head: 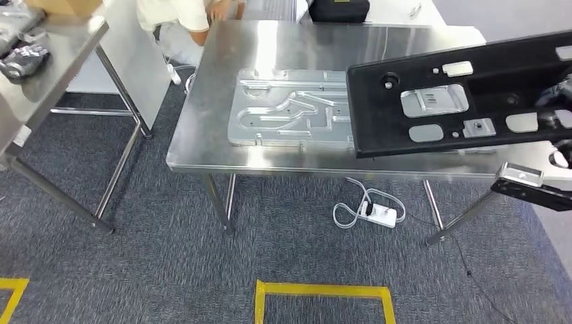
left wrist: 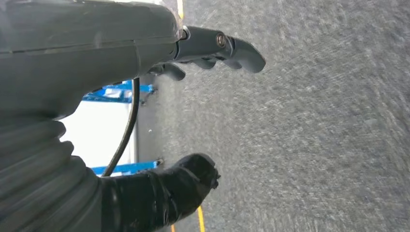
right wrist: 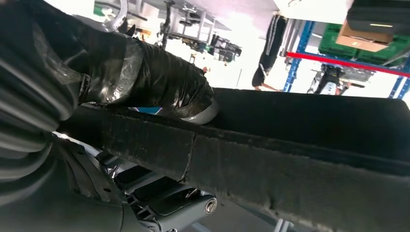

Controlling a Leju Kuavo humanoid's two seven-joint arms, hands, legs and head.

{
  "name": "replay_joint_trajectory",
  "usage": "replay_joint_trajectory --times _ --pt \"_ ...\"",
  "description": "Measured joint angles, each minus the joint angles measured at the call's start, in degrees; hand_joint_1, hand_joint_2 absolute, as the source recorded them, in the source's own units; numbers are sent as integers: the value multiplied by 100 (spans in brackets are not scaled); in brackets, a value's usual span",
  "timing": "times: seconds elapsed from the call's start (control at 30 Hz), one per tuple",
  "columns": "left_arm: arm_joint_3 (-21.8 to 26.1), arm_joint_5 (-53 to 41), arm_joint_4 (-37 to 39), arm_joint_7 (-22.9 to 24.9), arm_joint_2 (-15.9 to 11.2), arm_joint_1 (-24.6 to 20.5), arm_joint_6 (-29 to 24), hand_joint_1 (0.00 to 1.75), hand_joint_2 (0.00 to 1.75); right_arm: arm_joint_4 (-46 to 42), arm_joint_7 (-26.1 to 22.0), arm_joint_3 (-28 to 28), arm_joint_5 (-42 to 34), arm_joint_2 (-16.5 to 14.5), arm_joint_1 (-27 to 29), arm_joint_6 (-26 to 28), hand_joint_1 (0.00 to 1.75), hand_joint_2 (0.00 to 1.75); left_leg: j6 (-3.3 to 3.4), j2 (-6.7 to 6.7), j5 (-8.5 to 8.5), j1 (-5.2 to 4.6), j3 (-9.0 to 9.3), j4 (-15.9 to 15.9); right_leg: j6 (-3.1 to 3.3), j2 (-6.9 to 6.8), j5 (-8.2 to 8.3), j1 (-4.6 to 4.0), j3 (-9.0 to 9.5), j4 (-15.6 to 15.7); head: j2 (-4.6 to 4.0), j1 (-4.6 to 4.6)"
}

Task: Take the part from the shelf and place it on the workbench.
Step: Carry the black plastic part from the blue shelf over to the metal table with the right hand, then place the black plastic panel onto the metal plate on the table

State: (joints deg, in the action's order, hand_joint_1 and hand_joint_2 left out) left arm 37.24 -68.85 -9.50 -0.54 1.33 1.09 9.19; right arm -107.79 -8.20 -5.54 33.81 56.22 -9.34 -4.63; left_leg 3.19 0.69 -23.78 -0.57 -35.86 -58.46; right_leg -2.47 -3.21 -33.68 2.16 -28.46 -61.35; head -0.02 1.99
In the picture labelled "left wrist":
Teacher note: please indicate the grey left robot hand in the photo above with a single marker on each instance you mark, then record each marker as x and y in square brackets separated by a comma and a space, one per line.
[80, 48]

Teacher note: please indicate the white car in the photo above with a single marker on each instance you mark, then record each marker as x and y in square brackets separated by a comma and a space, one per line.
[96, 134]

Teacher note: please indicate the blue wheeled metal rack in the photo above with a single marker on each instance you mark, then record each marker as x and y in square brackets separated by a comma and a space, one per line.
[128, 168]

